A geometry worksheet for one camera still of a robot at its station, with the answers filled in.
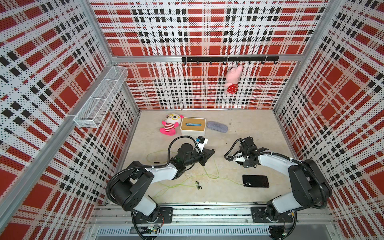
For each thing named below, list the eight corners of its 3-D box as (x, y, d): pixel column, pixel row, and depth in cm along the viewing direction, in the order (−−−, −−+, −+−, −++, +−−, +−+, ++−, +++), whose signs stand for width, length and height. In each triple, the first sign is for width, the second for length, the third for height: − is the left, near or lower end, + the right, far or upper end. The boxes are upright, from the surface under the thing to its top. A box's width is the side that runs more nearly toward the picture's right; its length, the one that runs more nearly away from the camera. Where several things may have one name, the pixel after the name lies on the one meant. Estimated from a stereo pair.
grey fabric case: (206, 127, 112) (206, 124, 110) (209, 122, 116) (209, 119, 113) (225, 134, 108) (226, 131, 105) (228, 128, 111) (228, 126, 109)
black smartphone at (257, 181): (243, 187, 85) (244, 186, 83) (241, 176, 89) (242, 174, 87) (268, 187, 85) (270, 186, 83) (265, 176, 89) (266, 174, 87)
